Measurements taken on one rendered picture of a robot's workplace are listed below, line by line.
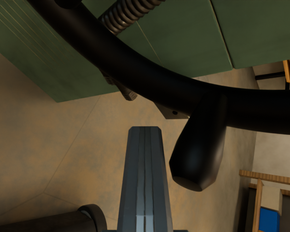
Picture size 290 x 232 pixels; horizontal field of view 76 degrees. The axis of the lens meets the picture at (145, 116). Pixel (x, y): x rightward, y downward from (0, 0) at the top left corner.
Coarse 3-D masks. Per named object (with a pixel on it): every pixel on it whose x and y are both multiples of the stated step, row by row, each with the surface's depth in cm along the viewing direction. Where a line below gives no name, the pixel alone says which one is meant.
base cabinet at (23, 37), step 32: (0, 0) 42; (96, 0) 32; (192, 0) 25; (0, 32) 53; (32, 32) 46; (128, 32) 34; (160, 32) 31; (192, 32) 29; (32, 64) 60; (64, 64) 52; (160, 64) 36; (192, 64) 33; (224, 64) 31; (64, 96) 70
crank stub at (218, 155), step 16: (208, 96) 11; (224, 96) 11; (192, 112) 11; (208, 112) 10; (224, 112) 10; (192, 128) 10; (208, 128) 9; (224, 128) 10; (176, 144) 10; (192, 144) 9; (208, 144) 9; (224, 144) 10; (176, 160) 9; (192, 160) 9; (208, 160) 9; (176, 176) 9; (192, 176) 8; (208, 176) 8
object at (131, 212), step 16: (144, 128) 10; (128, 144) 9; (144, 144) 9; (128, 160) 8; (144, 160) 8; (128, 176) 7; (144, 176) 7; (128, 192) 7; (144, 192) 7; (128, 208) 6; (144, 208) 6; (128, 224) 6; (144, 224) 6
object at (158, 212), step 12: (156, 132) 10; (156, 144) 9; (156, 156) 8; (156, 168) 8; (156, 180) 7; (156, 192) 7; (168, 192) 7; (156, 204) 6; (168, 204) 7; (156, 216) 6; (168, 216) 6; (156, 228) 6; (168, 228) 6
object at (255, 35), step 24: (216, 0) 24; (240, 0) 23; (264, 0) 22; (288, 0) 21; (240, 24) 25; (264, 24) 24; (288, 24) 23; (240, 48) 27; (264, 48) 26; (288, 48) 25
